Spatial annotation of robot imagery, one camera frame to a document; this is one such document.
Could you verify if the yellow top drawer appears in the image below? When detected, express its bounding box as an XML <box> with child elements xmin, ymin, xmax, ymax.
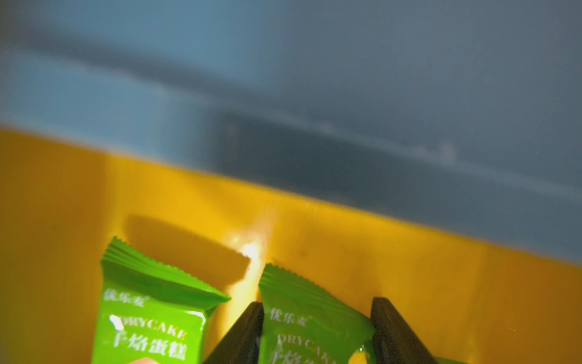
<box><xmin>1</xmin><ymin>129</ymin><xmax>581</xmax><ymax>363</ymax></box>

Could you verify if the green cookie packet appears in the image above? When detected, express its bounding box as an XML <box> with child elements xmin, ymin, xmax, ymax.
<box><xmin>92</xmin><ymin>238</ymin><xmax>230</xmax><ymax>363</ymax></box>
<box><xmin>435</xmin><ymin>357</ymin><xmax>465</xmax><ymax>364</ymax></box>
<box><xmin>258</xmin><ymin>264</ymin><xmax>377</xmax><ymax>364</ymax></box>

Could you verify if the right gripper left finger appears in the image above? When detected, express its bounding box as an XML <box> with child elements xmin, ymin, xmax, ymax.
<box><xmin>203</xmin><ymin>302</ymin><xmax>264</xmax><ymax>364</ymax></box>

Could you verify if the teal drawer cabinet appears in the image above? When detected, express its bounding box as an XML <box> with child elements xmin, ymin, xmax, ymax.
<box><xmin>1</xmin><ymin>1</ymin><xmax>581</xmax><ymax>264</ymax></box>

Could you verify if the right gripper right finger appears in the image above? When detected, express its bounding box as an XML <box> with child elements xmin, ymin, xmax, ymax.
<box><xmin>371</xmin><ymin>297</ymin><xmax>438</xmax><ymax>364</ymax></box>

